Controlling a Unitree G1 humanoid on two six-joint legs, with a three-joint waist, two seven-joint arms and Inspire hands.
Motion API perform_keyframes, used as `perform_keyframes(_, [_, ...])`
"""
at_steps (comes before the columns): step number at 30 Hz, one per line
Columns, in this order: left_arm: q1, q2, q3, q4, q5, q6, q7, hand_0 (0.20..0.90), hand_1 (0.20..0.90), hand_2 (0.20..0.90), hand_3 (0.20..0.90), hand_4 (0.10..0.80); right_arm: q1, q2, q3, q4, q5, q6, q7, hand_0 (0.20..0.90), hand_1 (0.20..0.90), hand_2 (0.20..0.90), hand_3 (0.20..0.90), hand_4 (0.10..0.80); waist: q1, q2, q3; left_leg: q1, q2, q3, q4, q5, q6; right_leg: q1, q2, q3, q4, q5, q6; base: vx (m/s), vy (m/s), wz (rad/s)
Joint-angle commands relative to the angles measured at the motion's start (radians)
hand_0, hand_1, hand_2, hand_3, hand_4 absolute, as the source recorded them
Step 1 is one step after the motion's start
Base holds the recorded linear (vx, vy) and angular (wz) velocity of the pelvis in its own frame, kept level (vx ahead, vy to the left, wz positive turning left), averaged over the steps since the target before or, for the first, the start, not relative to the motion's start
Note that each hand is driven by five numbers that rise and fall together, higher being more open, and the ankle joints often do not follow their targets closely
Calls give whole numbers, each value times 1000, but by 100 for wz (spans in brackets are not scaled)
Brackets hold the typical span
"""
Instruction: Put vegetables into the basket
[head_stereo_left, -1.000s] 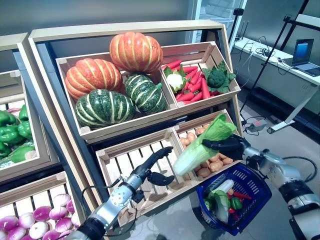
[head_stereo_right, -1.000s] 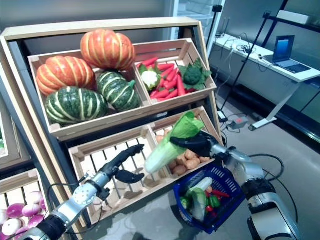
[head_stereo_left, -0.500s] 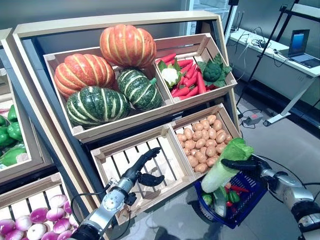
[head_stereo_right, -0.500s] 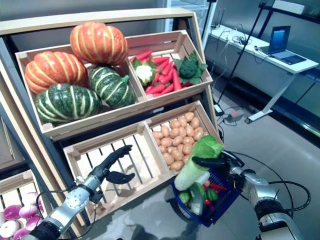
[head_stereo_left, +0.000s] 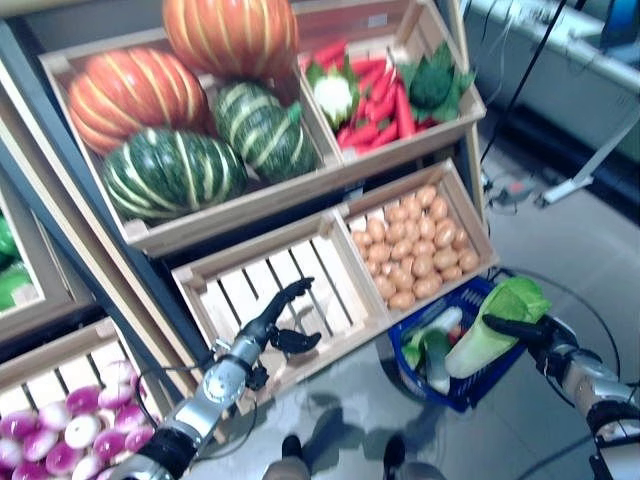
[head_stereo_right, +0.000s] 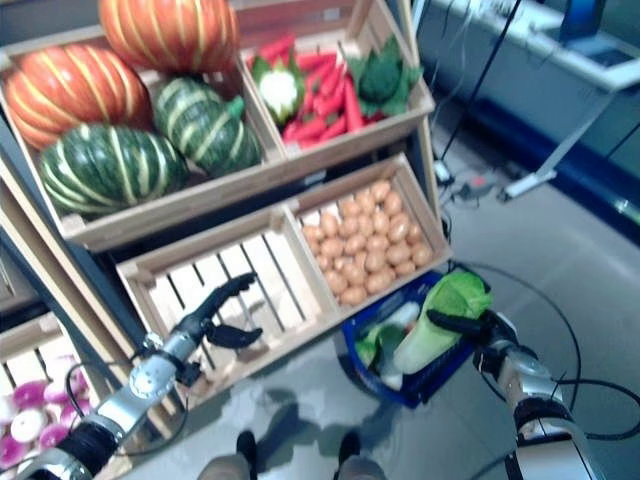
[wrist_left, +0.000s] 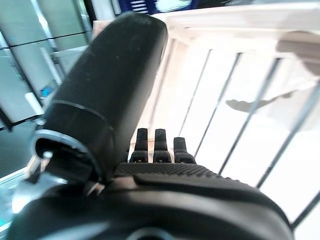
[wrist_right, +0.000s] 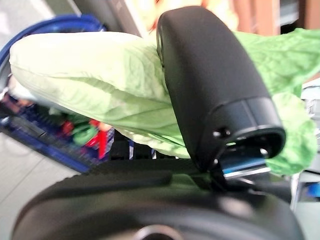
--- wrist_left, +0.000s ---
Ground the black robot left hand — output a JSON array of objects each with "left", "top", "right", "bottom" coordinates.
[{"left": 6, "top": 11, "right": 294, "bottom": 240}]

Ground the blue plastic shopping basket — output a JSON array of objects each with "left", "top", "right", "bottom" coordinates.
[{"left": 118, "top": 0, "right": 201, "bottom": 16}]

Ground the napa cabbage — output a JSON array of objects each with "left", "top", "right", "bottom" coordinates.
[{"left": 154, "top": 0, "right": 193, "bottom": 13}]

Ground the wooden slatted cabbage crate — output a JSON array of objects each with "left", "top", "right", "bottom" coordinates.
[{"left": 92, "top": 4, "right": 320, "bottom": 240}]

